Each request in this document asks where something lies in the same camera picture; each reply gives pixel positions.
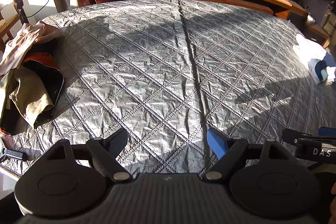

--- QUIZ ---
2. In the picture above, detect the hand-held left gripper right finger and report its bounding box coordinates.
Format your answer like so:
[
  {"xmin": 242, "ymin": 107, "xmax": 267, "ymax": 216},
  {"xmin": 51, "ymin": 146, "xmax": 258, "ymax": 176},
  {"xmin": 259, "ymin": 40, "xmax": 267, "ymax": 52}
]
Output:
[{"xmin": 202, "ymin": 127, "xmax": 290, "ymax": 183}]

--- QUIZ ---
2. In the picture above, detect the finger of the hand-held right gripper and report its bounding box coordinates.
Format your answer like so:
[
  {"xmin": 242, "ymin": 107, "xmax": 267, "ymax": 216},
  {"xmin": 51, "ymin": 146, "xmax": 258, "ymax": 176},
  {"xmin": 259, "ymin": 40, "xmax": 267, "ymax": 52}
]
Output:
[{"xmin": 282, "ymin": 127, "xmax": 336, "ymax": 145}]

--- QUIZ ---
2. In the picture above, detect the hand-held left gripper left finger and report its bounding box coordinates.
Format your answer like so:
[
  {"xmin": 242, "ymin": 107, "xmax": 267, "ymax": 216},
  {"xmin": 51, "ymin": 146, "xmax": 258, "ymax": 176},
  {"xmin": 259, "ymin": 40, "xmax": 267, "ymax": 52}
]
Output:
[{"xmin": 47, "ymin": 127, "xmax": 133, "ymax": 183}]

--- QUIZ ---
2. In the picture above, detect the pink garment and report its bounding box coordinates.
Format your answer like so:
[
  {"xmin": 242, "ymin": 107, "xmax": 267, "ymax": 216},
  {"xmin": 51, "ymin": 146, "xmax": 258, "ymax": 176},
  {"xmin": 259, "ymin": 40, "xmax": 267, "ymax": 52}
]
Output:
[{"xmin": 0, "ymin": 22, "xmax": 63, "ymax": 76}]

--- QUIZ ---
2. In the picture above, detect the grey quilted bed cover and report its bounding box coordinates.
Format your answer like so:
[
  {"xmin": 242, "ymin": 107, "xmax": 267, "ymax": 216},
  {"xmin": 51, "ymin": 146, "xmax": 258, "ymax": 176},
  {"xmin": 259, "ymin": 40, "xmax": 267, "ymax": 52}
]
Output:
[{"xmin": 0, "ymin": 0, "xmax": 336, "ymax": 180}]

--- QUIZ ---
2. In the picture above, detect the white folded garment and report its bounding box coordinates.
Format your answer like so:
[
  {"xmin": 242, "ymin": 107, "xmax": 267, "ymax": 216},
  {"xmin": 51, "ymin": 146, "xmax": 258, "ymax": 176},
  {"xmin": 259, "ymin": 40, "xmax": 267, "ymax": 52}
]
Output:
[{"xmin": 293, "ymin": 34, "xmax": 336, "ymax": 85}]

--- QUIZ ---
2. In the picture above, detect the khaki garment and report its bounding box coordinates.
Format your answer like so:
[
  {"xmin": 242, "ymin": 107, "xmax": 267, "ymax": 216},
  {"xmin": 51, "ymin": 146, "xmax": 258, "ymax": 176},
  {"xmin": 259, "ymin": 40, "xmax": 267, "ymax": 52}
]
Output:
[{"xmin": 0, "ymin": 65, "xmax": 54, "ymax": 128}]

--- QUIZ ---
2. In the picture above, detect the black jacket with orange lining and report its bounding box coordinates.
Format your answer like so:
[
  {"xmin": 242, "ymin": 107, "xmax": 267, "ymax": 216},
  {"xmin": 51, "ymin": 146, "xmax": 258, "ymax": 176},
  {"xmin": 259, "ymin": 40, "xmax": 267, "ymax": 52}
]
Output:
[{"xmin": 0, "ymin": 40, "xmax": 65, "ymax": 135}]

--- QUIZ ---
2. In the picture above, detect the pale plant container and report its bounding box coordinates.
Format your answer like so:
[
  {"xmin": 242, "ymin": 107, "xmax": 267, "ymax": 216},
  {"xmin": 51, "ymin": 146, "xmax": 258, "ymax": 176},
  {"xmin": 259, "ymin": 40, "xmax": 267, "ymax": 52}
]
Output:
[{"xmin": 322, "ymin": 5, "xmax": 336, "ymax": 33}]

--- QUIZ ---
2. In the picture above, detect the wooden chair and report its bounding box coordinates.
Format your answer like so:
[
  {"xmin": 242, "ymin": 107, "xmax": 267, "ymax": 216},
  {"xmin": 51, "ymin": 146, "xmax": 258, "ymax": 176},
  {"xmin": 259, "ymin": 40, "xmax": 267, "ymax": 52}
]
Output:
[{"xmin": 0, "ymin": 11, "xmax": 21, "ymax": 54}]

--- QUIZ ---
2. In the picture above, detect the black ribbed handle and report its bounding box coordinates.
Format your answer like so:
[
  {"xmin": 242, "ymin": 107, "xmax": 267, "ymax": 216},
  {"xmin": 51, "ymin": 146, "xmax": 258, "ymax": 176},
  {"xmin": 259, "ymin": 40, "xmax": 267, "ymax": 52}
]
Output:
[{"xmin": 0, "ymin": 148, "xmax": 28, "ymax": 163}]

